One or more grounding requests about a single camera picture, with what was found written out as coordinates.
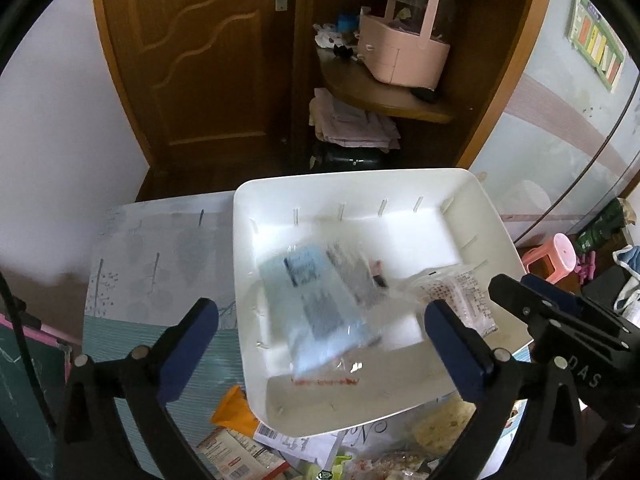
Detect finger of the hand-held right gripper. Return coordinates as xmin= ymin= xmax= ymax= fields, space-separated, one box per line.
xmin=488 ymin=274 xmax=627 ymax=349
xmin=522 ymin=273 xmax=640 ymax=332

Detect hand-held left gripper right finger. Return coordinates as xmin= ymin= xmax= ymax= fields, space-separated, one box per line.
xmin=424 ymin=299 xmax=586 ymax=480

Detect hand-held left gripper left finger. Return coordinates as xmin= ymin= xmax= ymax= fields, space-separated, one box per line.
xmin=60 ymin=297 xmax=221 ymax=480

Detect clear cracker packet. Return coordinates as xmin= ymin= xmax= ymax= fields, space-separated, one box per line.
xmin=400 ymin=265 xmax=498 ymax=338

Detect orange and white snack packet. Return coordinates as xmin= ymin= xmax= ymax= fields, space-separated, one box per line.
xmin=210 ymin=385 xmax=313 ymax=463

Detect red and white snack packet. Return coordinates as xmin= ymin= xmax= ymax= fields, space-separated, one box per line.
xmin=195 ymin=427 xmax=288 ymax=480

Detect granola snack packet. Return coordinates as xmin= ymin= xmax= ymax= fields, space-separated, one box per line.
xmin=350 ymin=450 xmax=436 ymax=480

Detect blue snack packet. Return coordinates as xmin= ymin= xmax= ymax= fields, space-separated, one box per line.
xmin=259 ymin=244 xmax=383 ymax=390

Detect clear packet with dark print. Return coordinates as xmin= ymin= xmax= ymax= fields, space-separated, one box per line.
xmin=325 ymin=242 xmax=393 ymax=311

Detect white plastic tray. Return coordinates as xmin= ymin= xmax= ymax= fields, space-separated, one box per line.
xmin=232 ymin=167 xmax=536 ymax=438

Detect pink plastic stool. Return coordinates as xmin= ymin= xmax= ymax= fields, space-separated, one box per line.
xmin=520 ymin=232 xmax=578 ymax=291

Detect white bag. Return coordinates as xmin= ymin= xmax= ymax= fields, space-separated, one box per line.
xmin=612 ymin=272 xmax=640 ymax=326

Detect green bag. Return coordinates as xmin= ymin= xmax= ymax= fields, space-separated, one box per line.
xmin=575 ymin=199 xmax=626 ymax=256

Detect leaf print tablecloth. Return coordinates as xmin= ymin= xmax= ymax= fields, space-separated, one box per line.
xmin=82 ymin=195 xmax=531 ymax=480

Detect blue and white cloth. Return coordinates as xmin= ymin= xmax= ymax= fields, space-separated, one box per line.
xmin=612 ymin=245 xmax=640 ymax=281

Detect pink framed chalkboard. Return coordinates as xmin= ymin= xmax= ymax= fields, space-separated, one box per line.
xmin=0 ymin=310 xmax=83 ymax=480

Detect dark bag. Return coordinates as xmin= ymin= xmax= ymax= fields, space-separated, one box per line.
xmin=310 ymin=142 xmax=396 ymax=171

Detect folded pale cloths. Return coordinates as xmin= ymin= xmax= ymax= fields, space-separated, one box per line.
xmin=308 ymin=87 xmax=402 ymax=151

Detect wooden corner shelf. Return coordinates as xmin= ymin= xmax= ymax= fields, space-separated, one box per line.
xmin=317 ymin=50 xmax=458 ymax=123

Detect pink storage basket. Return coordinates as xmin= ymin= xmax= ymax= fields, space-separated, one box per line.
xmin=356 ymin=0 xmax=451 ymax=88

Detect wooden door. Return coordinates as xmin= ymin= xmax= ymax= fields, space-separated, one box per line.
xmin=90 ymin=0 xmax=311 ymax=166

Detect pile of small items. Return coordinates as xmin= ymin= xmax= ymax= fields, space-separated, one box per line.
xmin=312 ymin=22 xmax=358 ymax=61

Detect thin black wall cable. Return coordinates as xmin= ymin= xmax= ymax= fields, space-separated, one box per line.
xmin=515 ymin=67 xmax=640 ymax=248

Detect wall poster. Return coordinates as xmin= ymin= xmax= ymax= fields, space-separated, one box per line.
xmin=566 ymin=0 xmax=628 ymax=93

